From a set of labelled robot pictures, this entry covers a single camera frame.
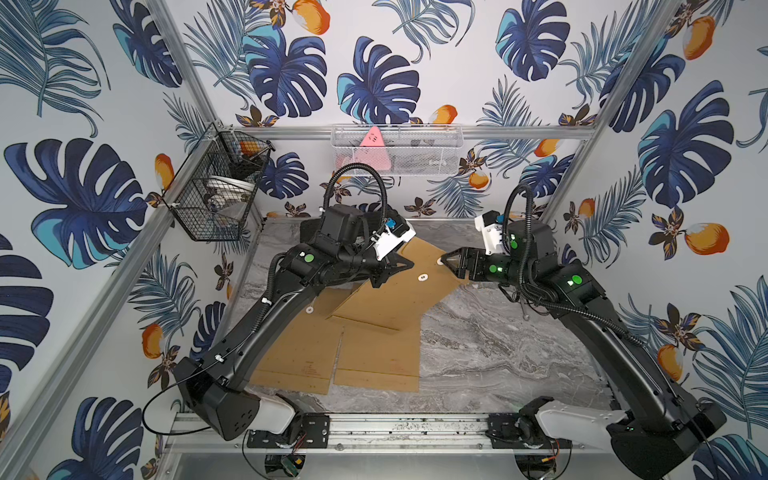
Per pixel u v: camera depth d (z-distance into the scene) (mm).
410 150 1004
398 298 691
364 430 763
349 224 525
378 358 857
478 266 585
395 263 595
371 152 913
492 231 606
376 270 594
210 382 390
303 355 900
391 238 559
